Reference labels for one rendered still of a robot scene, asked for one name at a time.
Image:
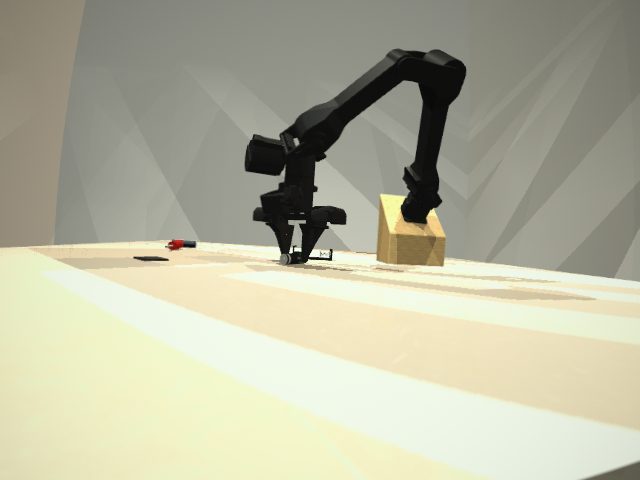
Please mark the red screwdriver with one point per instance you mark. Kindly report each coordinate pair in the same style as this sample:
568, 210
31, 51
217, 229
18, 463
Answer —
174, 245

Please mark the black and green battery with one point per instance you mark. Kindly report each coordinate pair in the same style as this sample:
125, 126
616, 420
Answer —
291, 258

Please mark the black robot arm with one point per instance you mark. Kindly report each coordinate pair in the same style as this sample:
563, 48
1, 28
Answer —
440, 77

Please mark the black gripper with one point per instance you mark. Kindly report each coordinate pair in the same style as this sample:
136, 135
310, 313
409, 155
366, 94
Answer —
316, 219

